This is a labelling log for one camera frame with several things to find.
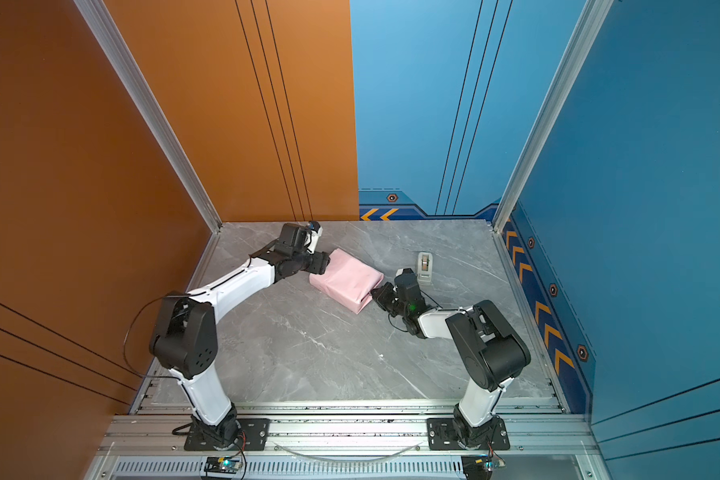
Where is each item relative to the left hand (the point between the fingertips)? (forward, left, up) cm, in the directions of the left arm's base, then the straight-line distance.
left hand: (321, 254), depth 94 cm
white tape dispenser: (+2, -34, -9) cm, 36 cm away
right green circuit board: (-53, -42, -14) cm, 69 cm away
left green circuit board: (-54, +19, -15) cm, 59 cm away
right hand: (-9, -15, -7) cm, 19 cm away
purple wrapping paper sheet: (-6, -9, -5) cm, 12 cm away
